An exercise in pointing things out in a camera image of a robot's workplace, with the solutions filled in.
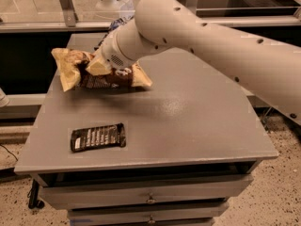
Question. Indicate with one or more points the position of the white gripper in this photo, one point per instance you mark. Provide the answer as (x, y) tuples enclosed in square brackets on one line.
[(110, 56)]

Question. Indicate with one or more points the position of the lower grey drawer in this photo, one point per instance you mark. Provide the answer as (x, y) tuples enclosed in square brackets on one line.
[(146, 213)]

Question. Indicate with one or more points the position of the lower metal drawer knob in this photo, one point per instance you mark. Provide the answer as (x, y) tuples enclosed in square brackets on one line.
[(151, 220)]

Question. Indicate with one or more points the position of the blue chip bag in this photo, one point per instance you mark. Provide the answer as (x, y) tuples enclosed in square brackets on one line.
[(113, 26)]

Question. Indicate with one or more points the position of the grey drawer cabinet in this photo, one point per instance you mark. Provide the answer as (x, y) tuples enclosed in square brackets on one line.
[(191, 122)]

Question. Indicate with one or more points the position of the brown and cream chip bag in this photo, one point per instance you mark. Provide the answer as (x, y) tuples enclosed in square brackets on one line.
[(82, 69)]

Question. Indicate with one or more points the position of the upper grey drawer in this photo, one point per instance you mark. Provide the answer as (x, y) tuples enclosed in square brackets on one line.
[(167, 190)]

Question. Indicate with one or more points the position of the grey drawer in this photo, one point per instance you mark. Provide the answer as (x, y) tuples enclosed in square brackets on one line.
[(146, 213), (167, 190)]

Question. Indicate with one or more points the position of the metal drawer knob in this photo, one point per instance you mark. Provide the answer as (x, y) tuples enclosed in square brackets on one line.
[(151, 220), (150, 199)]

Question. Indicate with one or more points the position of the white fan base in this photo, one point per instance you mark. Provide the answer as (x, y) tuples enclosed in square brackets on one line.
[(110, 10)]

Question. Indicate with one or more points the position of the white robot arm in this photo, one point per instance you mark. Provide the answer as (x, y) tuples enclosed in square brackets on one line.
[(268, 68)]

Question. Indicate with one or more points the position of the upper metal drawer knob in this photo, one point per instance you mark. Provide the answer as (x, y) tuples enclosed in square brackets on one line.
[(150, 199)]

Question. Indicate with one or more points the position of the black cabinet caster leg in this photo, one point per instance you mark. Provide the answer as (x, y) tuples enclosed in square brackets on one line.
[(34, 202)]

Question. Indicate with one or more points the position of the left metal rail bracket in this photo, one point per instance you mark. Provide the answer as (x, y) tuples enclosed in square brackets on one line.
[(70, 17)]

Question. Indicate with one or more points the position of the black snack bar wrapper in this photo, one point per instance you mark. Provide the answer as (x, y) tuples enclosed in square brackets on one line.
[(101, 137)]

